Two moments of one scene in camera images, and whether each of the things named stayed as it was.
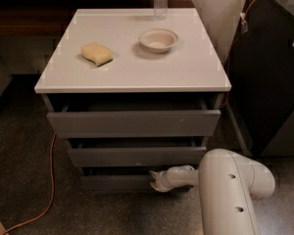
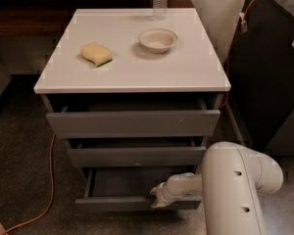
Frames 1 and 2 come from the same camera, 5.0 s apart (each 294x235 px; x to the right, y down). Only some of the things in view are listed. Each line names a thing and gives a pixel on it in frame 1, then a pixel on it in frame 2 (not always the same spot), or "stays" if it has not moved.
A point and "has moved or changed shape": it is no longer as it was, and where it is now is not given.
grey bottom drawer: [117, 178] has moved or changed shape
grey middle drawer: [134, 156] stays
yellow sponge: [96, 53] stays
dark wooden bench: [51, 18] stays
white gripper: [168, 179] to [167, 192]
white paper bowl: [158, 40] stays
